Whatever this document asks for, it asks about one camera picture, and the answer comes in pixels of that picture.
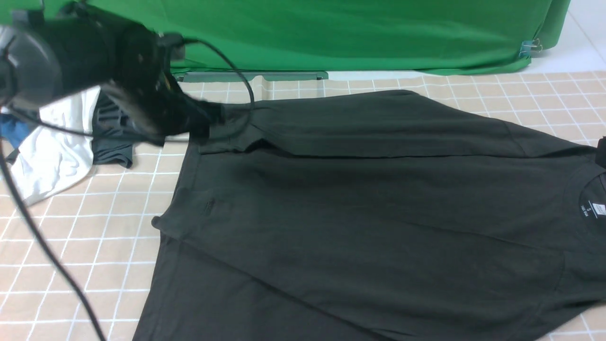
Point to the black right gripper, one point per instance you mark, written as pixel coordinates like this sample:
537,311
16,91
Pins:
600,157

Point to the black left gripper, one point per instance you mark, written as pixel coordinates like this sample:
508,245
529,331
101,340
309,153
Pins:
161,109

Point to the dark gray long-sleeve shirt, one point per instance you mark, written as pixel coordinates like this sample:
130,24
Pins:
382,216

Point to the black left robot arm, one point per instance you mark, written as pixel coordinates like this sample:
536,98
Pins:
45,60

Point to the white crumpled shirt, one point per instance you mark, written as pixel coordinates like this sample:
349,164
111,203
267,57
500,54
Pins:
49,161

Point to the dark teal crumpled garment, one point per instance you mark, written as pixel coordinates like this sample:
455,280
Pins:
108,122

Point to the gray-green metal base bar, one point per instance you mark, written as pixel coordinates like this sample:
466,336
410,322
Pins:
225,76

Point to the metal binder clip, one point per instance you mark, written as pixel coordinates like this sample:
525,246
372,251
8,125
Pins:
530,47

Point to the beige checkered tablecloth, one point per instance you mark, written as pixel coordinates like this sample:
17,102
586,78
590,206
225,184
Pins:
100,228

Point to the blue crumpled garment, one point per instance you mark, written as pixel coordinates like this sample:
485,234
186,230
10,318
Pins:
13,130

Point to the green backdrop cloth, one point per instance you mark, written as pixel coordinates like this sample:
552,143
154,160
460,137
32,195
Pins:
440,37

